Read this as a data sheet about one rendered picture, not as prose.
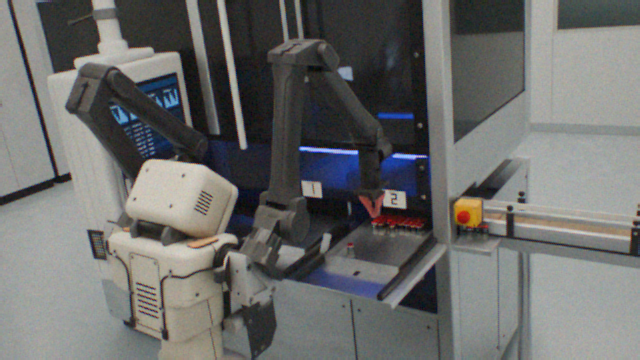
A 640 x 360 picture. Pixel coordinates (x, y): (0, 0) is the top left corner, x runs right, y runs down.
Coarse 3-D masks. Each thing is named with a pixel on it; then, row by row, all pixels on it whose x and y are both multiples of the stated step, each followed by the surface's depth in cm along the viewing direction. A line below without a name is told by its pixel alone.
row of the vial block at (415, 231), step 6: (384, 222) 201; (390, 222) 200; (396, 222) 199; (402, 222) 198; (408, 222) 197; (384, 228) 202; (396, 228) 199; (402, 228) 198; (408, 228) 197; (414, 228) 195; (420, 228) 194; (402, 234) 199; (408, 234) 197; (414, 234) 196; (420, 234) 195
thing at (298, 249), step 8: (312, 216) 224; (320, 216) 223; (328, 216) 222; (352, 216) 214; (312, 224) 217; (320, 224) 216; (328, 224) 215; (336, 224) 206; (312, 232) 210; (320, 232) 209; (328, 232) 201; (304, 240) 204; (312, 240) 203; (320, 240) 197; (280, 248) 195; (288, 248) 193; (296, 248) 191; (304, 248) 189; (296, 256) 192
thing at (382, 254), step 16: (368, 224) 208; (352, 240) 199; (368, 240) 198; (384, 240) 196; (400, 240) 195; (416, 240) 194; (336, 256) 182; (368, 256) 186; (384, 256) 185; (400, 256) 184; (384, 272) 174
